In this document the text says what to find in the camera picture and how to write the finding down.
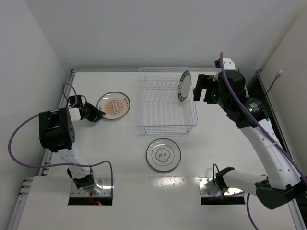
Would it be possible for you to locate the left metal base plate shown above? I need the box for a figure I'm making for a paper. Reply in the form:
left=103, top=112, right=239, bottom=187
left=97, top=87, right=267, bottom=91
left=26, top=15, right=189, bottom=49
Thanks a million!
left=70, top=178, right=112, bottom=198

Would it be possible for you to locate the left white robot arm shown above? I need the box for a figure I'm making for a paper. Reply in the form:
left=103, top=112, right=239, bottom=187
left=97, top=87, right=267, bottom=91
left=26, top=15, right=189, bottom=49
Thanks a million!
left=38, top=103, right=105, bottom=194

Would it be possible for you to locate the green rimmed plate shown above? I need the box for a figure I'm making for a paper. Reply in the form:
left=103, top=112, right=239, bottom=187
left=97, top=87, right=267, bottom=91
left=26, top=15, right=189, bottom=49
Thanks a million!
left=177, top=70, right=191, bottom=102

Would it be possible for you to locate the black wall cable white plug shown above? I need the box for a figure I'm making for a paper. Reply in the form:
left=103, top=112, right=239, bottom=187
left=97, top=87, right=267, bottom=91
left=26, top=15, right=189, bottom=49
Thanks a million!
left=264, top=69, right=283, bottom=96

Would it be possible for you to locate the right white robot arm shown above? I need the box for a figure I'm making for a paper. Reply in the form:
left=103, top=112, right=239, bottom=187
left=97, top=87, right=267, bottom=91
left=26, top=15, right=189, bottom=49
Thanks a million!
left=193, top=57, right=307, bottom=209

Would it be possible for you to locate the orange sunburst plate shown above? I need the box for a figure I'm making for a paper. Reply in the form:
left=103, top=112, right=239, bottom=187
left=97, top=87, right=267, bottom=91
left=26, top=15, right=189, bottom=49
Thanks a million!
left=96, top=92, right=131, bottom=120

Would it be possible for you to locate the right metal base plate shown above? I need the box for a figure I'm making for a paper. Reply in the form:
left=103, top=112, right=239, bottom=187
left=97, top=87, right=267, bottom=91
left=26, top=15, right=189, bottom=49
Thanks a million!
left=198, top=177, right=244, bottom=198

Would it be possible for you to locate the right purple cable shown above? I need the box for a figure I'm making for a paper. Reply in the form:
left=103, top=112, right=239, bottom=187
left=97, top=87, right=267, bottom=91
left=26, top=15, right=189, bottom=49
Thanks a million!
left=211, top=52, right=307, bottom=230

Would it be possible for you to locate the white plate dark rim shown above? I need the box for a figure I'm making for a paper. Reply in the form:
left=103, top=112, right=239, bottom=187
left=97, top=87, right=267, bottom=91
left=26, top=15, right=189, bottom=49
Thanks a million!
left=145, top=138, right=182, bottom=173

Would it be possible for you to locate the metal base plate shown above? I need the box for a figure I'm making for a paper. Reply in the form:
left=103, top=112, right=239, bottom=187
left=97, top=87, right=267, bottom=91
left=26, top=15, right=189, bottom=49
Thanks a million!
left=198, top=177, right=244, bottom=198
left=70, top=178, right=112, bottom=198

